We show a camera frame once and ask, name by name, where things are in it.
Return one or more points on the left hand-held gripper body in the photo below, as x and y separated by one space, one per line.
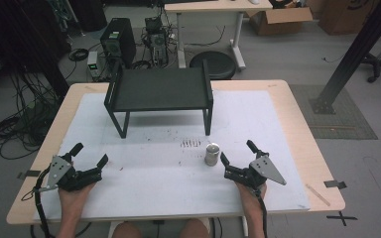
79 178

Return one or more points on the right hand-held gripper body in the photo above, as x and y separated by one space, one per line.
264 168

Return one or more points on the silver metal cylinder weight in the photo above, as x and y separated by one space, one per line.
212 154

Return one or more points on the person's left hand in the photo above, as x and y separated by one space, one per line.
73 198

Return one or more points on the person's right hand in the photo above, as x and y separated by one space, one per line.
252 200

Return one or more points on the light wooden table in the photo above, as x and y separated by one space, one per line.
297 132

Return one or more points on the black tape strip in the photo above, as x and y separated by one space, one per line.
335 184
29 173

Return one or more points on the thin wooden stick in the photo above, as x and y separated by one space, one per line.
317 195

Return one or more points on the white table mat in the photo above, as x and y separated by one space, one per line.
165 185

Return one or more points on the person's left knee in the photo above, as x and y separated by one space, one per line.
127 230

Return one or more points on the person's knee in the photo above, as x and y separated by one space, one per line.
194 228
127 230

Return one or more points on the person's right knee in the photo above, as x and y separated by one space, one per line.
194 228

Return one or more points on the small grey power supply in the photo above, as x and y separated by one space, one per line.
93 64

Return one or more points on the round black stool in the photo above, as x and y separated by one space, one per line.
218 64

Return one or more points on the grey floor mat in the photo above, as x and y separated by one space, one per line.
344 122

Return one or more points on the black tape cross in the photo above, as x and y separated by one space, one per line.
342 218

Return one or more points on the black metal shelf rack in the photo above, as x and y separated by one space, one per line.
160 87

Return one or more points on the black computer tower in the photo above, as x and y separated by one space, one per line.
119 41

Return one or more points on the dark curtain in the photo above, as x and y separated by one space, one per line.
23 36

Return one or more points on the open cardboard box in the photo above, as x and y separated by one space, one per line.
278 21

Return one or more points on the open computer case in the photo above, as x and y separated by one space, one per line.
157 41

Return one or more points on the black metal stand beam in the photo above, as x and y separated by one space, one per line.
357 53

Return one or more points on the white computer mouse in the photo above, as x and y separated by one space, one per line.
254 1

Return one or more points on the white-legged wooden desk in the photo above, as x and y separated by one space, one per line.
211 6

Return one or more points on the black office chair base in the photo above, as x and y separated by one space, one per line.
378 66

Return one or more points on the large closed cardboard box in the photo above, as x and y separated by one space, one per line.
344 16

